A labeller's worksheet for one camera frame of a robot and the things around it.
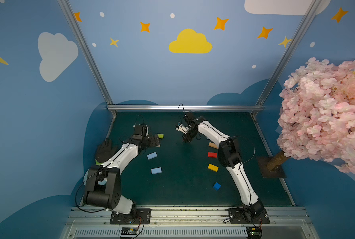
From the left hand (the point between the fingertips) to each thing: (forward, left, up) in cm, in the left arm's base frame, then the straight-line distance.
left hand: (153, 139), depth 92 cm
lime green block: (+10, -3, -11) cm, 15 cm away
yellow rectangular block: (-14, -38, -10) cm, 42 cm away
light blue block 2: (-16, -3, -12) cm, 20 cm away
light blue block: (-7, +1, -10) cm, 12 cm away
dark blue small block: (-25, -38, -8) cm, 47 cm away
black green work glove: (-4, +34, -11) cm, 35 cm away
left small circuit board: (-47, +7, -12) cm, 49 cm away
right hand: (+9, -23, -9) cm, 26 cm away
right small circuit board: (-46, -55, -13) cm, 73 cm away
